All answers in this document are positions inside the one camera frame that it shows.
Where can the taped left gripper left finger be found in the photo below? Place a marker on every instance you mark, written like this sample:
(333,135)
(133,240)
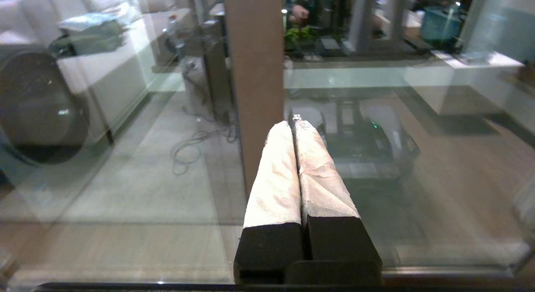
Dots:
(271,200)

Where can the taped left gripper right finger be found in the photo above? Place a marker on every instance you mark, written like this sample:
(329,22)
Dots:
(326,200)

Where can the brown framed fixed glass panel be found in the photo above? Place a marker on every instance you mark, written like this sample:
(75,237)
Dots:
(255,74)

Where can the beige sofa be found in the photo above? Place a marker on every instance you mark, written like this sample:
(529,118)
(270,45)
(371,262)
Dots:
(104,74)

